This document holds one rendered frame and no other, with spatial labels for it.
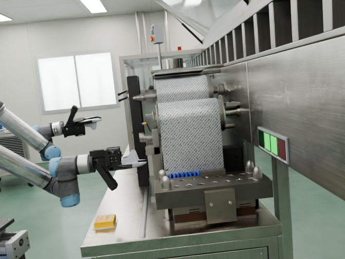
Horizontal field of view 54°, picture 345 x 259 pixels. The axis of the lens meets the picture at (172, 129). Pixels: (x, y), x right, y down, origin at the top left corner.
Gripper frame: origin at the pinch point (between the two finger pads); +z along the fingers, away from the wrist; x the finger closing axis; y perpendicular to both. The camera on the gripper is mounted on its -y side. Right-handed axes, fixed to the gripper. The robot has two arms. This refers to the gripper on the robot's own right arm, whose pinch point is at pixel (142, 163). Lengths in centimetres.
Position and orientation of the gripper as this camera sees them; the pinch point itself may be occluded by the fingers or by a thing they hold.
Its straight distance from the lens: 133.5
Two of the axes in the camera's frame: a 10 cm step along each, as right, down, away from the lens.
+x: -0.4, -1.1, 9.9
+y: -1.0, -9.9, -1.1
